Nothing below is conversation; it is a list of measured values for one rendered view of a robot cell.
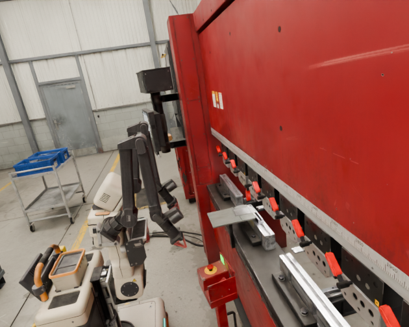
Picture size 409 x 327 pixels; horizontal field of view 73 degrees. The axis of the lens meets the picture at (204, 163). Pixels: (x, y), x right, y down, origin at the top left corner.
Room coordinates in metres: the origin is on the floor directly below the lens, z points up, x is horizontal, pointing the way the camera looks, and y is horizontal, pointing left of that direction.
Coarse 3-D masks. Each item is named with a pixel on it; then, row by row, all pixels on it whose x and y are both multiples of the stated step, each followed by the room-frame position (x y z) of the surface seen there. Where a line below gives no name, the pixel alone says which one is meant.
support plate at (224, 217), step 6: (222, 210) 1.60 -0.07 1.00; (228, 210) 1.59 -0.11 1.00; (210, 216) 1.55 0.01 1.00; (216, 216) 1.54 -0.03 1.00; (222, 216) 1.53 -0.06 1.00; (228, 216) 1.52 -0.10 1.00; (234, 216) 1.50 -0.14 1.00; (240, 216) 1.49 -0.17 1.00; (246, 216) 1.48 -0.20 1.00; (252, 216) 1.47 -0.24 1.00; (216, 222) 1.47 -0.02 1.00; (222, 222) 1.46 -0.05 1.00; (228, 222) 1.45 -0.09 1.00; (234, 222) 1.44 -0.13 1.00; (240, 222) 1.44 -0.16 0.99
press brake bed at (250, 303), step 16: (224, 240) 1.87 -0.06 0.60; (224, 256) 1.97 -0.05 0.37; (240, 256) 1.40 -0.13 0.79; (240, 272) 1.45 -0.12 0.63; (240, 288) 1.50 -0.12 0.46; (256, 288) 1.13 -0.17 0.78; (240, 304) 1.77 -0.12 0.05; (256, 304) 1.16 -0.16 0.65; (256, 320) 1.19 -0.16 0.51; (272, 320) 0.95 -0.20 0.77
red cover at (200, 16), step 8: (208, 0) 1.82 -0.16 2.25; (216, 0) 1.65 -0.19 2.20; (224, 0) 1.50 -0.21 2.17; (232, 0) 1.49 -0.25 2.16; (200, 8) 2.09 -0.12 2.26; (208, 8) 1.85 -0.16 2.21; (216, 8) 1.67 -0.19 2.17; (224, 8) 1.66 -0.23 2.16; (200, 16) 2.13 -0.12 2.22; (208, 16) 1.87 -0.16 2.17; (216, 16) 1.85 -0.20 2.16; (200, 24) 2.16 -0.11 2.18; (208, 24) 2.09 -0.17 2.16
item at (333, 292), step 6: (330, 288) 0.99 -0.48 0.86; (336, 288) 0.99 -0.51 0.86; (324, 294) 0.95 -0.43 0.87; (330, 294) 0.95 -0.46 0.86; (336, 294) 0.95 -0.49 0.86; (330, 300) 0.93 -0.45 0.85; (336, 300) 0.94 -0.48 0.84; (342, 300) 0.94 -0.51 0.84; (336, 306) 0.94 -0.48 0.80; (342, 306) 0.94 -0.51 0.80; (348, 306) 0.95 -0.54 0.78; (342, 312) 0.94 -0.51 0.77; (348, 312) 0.95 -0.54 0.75; (354, 312) 0.95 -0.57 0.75
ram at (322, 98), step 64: (256, 0) 1.14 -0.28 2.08; (320, 0) 0.74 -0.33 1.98; (384, 0) 0.55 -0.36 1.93; (256, 64) 1.19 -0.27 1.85; (320, 64) 0.75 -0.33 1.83; (384, 64) 0.54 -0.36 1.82; (256, 128) 1.25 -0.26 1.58; (320, 128) 0.75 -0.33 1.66; (384, 128) 0.53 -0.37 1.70; (320, 192) 0.75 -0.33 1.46; (384, 192) 0.52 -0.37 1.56; (384, 256) 0.51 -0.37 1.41
